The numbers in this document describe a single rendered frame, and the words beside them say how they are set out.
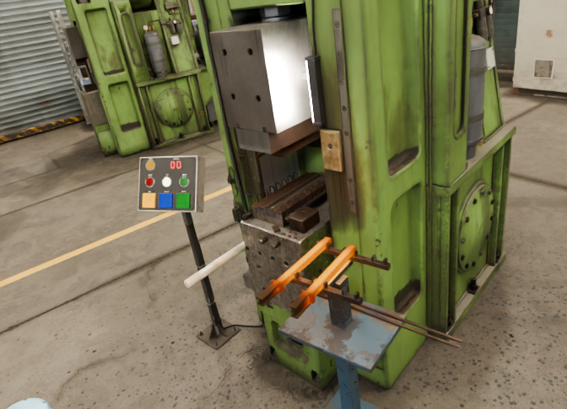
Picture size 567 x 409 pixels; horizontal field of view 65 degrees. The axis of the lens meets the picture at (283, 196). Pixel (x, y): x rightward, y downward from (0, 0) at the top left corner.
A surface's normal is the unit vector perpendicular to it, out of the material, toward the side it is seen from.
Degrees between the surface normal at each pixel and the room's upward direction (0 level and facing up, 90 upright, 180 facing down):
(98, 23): 89
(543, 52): 90
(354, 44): 90
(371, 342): 0
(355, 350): 0
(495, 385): 0
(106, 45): 89
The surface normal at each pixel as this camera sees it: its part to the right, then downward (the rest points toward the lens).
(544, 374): -0.14, -0.89
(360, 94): -0.66, 0.41
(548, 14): -0.81, 0.36
